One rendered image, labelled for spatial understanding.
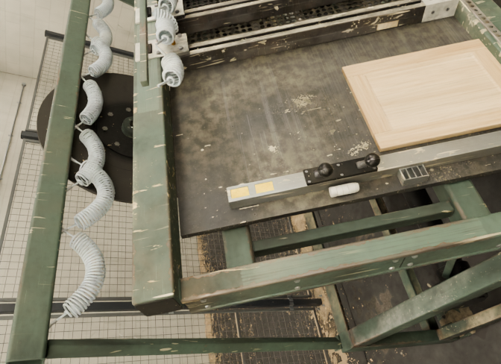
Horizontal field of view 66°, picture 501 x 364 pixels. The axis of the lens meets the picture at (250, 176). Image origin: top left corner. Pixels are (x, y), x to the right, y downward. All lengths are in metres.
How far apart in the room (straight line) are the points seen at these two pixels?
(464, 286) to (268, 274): 0.87
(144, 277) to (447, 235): 0.73
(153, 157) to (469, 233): 0.84
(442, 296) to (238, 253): 0.89
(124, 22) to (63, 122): 5.45
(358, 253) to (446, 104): 0.60
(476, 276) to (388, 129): 0.64
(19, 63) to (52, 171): 6.38
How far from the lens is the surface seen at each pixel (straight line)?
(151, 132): 1.21
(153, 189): 1.08
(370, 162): 1.00
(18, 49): 7.78
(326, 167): 0.97
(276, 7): 1.70
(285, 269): 0.96
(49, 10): 7.24
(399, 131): 1.25
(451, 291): 1.66
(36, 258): 1.45
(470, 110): 1.37
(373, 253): 0.99
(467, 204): 1.22
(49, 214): 1.53
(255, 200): 1.08
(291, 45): 1.53
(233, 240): 1.10
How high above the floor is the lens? 2.13
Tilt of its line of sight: 26 degrees down
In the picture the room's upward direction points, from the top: 82 degrees counter-clockwise
